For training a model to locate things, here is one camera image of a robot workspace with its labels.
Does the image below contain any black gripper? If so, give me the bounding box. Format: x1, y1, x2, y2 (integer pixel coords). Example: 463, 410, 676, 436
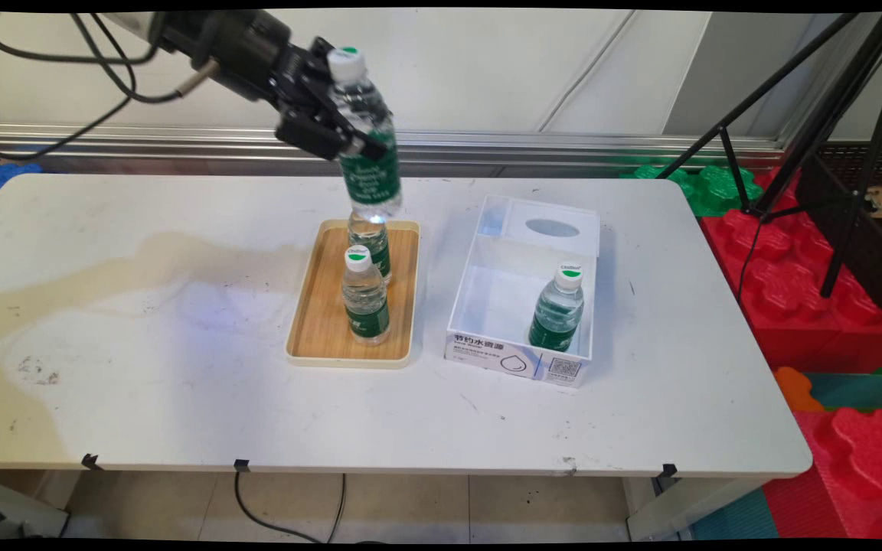
152, 10, 389, 162

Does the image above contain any green label water bottle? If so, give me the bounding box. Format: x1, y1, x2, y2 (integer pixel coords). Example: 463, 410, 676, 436
346, 210, 394, 287
528, 262, 586, 354
325, 46, 404, 225
341, 244, 393, 345

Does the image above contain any wooden tray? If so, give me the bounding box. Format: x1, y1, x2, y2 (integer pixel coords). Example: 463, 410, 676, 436
285, 219, 421, 370

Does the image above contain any white cardboard box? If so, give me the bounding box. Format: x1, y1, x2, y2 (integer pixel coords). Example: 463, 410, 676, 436
443, 193, 603, 390

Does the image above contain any black tripod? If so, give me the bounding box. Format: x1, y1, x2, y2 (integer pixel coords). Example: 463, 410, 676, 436
655, 11, 882, 299

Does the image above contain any white table leg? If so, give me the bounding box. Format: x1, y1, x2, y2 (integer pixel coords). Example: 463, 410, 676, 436
0, 465, 73, 540
623, 476, 765, 543

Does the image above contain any large red foam block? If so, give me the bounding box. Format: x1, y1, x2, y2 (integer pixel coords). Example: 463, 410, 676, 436
700, 168, 882, 376

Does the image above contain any orange foam block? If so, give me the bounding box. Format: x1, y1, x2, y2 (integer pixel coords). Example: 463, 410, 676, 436
773, 367, 826, 412

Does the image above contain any black panel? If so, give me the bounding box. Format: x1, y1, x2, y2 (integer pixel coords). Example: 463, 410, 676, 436
796, 152, 882, 319

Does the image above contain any teal foam mat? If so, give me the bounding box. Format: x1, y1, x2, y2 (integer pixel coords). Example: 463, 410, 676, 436
688, 488, 788, 541

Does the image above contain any dark green foam block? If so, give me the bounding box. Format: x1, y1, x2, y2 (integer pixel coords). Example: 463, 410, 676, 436
803, 350, 882, 416

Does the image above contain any silver cable plug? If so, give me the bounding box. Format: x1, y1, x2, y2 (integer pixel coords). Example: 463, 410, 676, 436
178, 60, 221, 99

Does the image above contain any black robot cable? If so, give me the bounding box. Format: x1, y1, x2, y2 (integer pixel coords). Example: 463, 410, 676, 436
0, 11, 185, 105
0, 11, 139, 161

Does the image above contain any aluminium rail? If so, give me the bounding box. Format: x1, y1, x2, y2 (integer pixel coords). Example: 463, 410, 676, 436
0, 123, 788, 171

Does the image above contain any black floor cable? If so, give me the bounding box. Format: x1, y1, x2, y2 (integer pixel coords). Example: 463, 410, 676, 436
234, 470, 348, 543

